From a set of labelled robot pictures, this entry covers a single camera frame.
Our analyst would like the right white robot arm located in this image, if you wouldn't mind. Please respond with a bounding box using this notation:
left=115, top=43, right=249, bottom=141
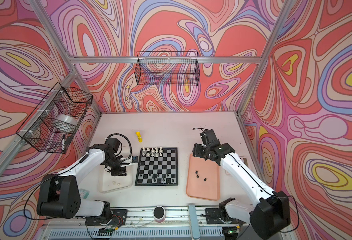
left=193, top=129, right=291, bottom=240

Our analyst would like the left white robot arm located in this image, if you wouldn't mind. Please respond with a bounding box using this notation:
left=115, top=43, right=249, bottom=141
left=36, top=134, right=132, bottom=221

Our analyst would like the black white chess board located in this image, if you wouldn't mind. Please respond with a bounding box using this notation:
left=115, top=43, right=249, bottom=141
left=135, top=147, right=179, bottom=187

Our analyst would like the white plastic tray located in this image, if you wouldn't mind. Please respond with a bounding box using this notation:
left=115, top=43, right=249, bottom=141
left=98, top=165, right=135, bottom=194

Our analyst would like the pink plastic tray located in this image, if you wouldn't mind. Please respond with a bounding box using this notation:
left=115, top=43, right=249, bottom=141
left=186, top=154, right=221, bottom=201

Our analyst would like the yellow glue stick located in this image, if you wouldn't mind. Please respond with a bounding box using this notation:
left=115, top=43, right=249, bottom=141
left=136, top=132, right=142, bottom=143

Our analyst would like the teal alarm clock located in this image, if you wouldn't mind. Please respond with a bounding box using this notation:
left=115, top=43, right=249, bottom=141
left=79, top=189, right=89, bottom=199

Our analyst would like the black marker pen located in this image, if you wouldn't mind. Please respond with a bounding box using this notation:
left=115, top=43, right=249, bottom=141
left=61, top=135, right=65, bottom=152

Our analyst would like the clear tape roll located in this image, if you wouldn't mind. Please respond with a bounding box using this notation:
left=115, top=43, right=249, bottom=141
left=55, top=114, right=78, bottom=126

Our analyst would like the black pink round speaker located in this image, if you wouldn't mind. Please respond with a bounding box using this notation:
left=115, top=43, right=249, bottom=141
left=153, top=206, right=165, bottom=223

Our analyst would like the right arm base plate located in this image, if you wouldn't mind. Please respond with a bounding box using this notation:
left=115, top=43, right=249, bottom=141
left=201, top=198, right=245, bottom=226

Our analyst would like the black wire basket left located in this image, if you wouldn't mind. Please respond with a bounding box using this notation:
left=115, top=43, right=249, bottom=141
left=16, top=83, right=93, bottom=154

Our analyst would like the black wire basket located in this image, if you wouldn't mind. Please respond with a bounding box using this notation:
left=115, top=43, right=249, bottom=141
left=16, top=83, right=93, bottom=154
left=134, top=51, right=200, bottom=86

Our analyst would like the grey blue rail bracket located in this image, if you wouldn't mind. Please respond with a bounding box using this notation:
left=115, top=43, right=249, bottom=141
left=188, top=204, right=201, bottom=240

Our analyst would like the black wire basket back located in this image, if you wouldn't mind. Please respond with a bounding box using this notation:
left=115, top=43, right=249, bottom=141
left=134, top=51, right=200, bottom=86

